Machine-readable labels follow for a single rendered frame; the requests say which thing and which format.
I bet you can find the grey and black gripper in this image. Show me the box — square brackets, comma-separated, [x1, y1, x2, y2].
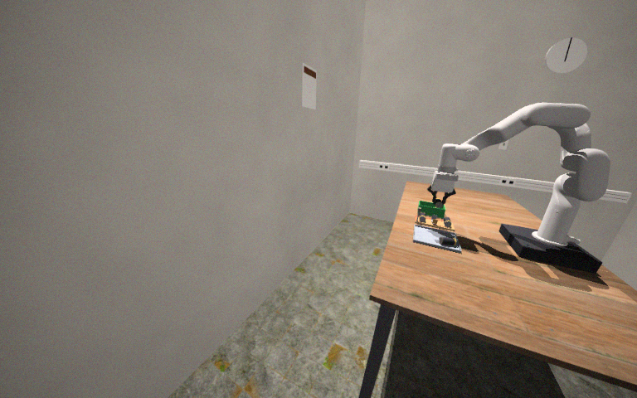
[427, 171, 456, 205]

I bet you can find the pale yellow flat board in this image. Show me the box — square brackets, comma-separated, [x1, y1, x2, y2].
[415, 207, 455, 231]

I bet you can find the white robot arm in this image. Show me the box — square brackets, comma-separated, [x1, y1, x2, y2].
[435, 103, 610, 246]

